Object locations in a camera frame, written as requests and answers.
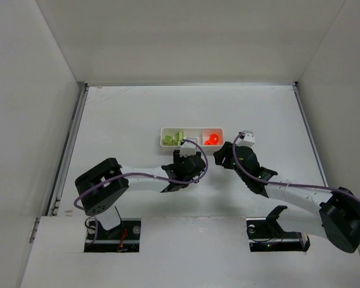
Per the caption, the green curved slope lego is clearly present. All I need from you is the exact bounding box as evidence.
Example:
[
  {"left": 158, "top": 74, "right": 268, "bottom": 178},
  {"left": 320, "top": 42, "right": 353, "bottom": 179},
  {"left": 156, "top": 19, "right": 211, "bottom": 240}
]
[{"left": 174, "top": 131, "right": 184, "bottom": 146}]

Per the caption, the green square lego upside-down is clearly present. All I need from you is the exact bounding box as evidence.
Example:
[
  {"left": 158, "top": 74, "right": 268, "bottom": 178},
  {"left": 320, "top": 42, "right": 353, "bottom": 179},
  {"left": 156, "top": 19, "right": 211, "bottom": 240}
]
[{"left": 162, "top": 135, "right": 176, "bottom": 146}]

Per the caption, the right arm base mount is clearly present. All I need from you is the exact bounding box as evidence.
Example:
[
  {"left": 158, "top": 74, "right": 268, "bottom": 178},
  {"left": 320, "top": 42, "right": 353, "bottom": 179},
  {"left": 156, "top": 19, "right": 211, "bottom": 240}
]
[{"left": 246, "top": 205, "right": 310, "bottom": 253}]

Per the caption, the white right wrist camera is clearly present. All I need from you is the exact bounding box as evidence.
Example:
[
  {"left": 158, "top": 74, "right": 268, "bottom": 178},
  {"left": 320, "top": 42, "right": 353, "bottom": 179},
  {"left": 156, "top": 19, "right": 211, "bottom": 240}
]
[{"left": 237, "top": 130, "right": 256, "bottom": 148}]

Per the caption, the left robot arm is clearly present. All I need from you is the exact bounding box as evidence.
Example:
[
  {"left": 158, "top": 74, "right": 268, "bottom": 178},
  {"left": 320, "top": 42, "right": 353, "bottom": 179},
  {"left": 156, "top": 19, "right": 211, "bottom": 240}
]
[{"left": 73, "top": 148, "right": 209, "bottom": 231}]

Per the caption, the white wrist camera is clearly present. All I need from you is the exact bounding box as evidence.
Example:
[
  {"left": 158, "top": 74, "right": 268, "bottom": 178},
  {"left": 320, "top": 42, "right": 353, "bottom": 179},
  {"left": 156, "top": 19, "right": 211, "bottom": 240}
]
[
  {"left": 179, "top": 137, "right": 197, "bottom": 157},
  {"left": 237, "top": 130, "right": 256, "bottom": 148}
]

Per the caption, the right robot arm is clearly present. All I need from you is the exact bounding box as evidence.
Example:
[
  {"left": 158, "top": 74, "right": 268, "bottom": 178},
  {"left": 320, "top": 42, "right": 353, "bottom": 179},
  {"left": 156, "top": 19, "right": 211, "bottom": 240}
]
[{"left": 213, "top": 142, "right": 360, "bottom": 253}]

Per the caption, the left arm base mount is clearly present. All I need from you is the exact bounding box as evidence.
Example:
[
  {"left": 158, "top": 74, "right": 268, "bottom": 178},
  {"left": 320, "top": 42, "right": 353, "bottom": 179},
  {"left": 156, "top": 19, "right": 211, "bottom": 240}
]
[{"left": 83, "top": 208, "right": 142, "bottom": 253}]

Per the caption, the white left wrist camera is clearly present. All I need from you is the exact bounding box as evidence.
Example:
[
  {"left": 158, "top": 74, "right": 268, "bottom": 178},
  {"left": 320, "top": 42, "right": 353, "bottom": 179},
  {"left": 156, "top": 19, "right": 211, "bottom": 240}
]
[{"left": 179, "top": 137, "right": 197, "bottom": 157}]

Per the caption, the white three-compartment plastic tray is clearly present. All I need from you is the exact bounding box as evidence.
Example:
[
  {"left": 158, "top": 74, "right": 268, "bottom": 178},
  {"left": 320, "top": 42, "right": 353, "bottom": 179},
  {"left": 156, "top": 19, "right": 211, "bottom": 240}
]
[{"left": 160, "top": 127, "right": 224, "bottom": 154}]

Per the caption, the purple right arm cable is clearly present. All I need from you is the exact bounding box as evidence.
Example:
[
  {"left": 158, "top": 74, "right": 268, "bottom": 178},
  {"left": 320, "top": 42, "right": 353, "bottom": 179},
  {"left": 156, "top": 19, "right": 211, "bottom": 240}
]
[{"left": 232, "top": 133, "right": 360, "bottom": 215}]

